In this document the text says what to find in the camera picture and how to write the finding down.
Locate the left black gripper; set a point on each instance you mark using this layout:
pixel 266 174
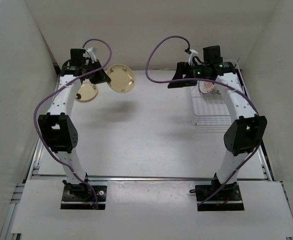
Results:
pixel 101 77

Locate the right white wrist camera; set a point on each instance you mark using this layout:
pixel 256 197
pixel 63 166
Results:
pixel 191 53

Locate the aluminium rail bar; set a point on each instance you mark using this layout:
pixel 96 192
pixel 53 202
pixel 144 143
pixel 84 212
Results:
pixel 124 178

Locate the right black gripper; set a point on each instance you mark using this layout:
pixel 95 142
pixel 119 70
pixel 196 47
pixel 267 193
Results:
pixel 183 68

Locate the green rim text plate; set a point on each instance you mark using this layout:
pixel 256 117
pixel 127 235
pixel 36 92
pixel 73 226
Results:
pixel 215 91

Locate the orange sunburst plate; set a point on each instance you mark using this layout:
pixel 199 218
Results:
pixel 205 87

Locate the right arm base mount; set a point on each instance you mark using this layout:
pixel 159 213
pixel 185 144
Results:
pixel 226 200

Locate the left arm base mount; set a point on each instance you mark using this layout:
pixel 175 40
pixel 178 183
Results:
pixel 81 197

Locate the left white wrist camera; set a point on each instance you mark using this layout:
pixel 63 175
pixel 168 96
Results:
pixel 91 52

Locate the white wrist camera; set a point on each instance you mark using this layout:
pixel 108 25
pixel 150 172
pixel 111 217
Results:
pixel 91 52
pixel 191 53

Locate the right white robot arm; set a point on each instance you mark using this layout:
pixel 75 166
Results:
pixel 247 127

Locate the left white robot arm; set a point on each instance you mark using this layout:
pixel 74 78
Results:
pixel 56 127

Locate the white front board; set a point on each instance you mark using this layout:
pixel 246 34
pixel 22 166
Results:
pixel 141 210

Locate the white wire dish rack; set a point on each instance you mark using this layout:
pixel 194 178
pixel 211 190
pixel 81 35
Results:
pixel 208 109

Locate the cream plate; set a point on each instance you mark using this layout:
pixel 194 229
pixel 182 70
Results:
pixel 87 92
pixel 122 78

